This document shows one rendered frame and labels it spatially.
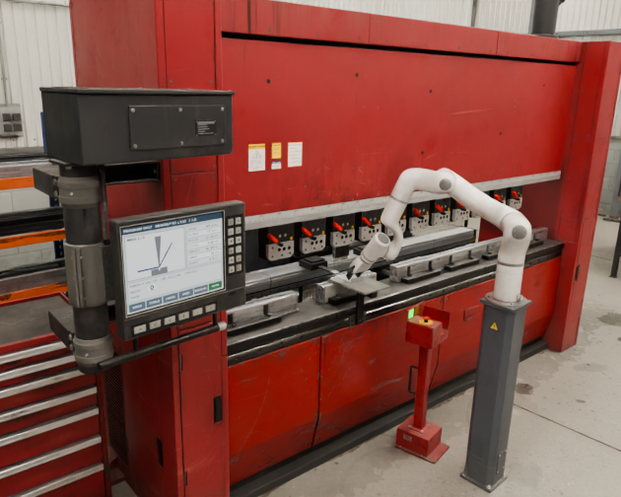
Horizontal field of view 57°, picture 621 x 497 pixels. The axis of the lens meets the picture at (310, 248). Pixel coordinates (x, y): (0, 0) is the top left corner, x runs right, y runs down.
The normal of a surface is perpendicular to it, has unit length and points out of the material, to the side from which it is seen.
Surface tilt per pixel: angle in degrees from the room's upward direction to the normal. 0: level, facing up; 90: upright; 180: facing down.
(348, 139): 90
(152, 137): 90
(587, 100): 90
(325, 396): 90
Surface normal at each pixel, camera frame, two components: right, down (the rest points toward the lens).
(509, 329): -0.03, 0.28
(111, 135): 0.70, 0.22
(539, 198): -0.77, 0.16
